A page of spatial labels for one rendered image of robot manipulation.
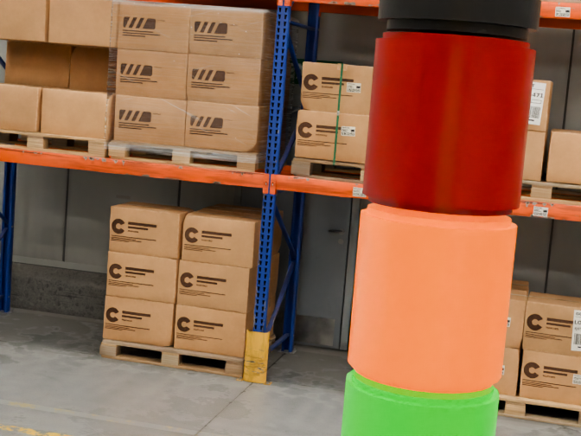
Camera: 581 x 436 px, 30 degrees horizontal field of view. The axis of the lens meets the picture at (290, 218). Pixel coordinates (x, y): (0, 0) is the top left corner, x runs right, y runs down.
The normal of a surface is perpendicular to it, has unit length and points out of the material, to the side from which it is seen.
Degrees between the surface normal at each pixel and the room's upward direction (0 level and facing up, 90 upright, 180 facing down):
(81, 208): 90
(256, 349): 90
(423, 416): 90
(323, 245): 90
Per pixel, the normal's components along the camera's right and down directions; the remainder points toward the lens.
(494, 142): 0.40, 0.14
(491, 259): 0.63, 0.15
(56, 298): -0.24, 0.11
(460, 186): 0.15, 0.14
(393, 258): -0.59, 0.05
